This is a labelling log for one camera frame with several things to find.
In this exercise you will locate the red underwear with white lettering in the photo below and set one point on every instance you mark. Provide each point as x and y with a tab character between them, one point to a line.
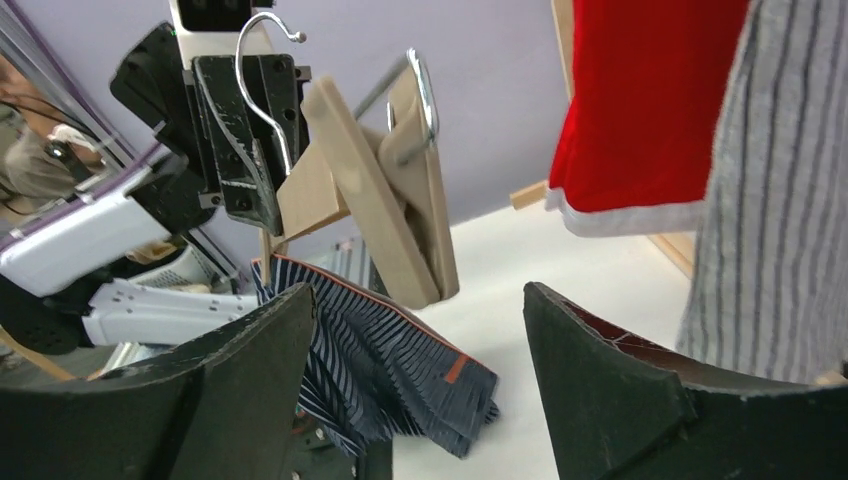
649	78

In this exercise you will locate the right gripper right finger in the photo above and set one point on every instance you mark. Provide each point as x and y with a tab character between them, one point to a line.
619	406

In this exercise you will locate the beige hanger with navy underwear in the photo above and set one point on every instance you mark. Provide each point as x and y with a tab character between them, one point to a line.
378	163

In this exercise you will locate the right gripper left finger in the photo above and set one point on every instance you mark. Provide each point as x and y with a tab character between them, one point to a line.
220	406

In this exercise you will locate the grey striped underwear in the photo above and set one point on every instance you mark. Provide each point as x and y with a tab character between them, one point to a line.
769	290

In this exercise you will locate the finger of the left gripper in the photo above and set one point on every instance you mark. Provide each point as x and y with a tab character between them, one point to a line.
244	157
283	85

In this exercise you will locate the navy striped underwear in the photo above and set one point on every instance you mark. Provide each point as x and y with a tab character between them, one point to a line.
376	371

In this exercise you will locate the wooden clothes rack frame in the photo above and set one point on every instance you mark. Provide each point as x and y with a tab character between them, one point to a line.
664	226

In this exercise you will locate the aluminium wall profile left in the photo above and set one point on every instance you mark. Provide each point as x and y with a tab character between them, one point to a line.
28	50

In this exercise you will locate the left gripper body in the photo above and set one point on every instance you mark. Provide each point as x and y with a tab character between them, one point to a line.
149	83

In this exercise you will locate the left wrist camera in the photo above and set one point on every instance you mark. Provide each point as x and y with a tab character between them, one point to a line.
211	27

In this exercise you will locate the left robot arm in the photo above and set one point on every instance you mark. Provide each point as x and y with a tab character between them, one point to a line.
60	288

